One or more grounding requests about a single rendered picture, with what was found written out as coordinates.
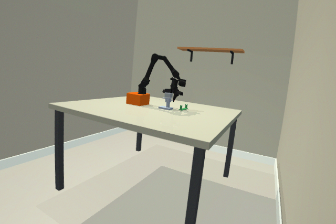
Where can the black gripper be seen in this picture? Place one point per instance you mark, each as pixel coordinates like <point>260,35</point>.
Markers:
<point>174,87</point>

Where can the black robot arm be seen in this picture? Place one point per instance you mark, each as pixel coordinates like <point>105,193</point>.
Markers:
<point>145,81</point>

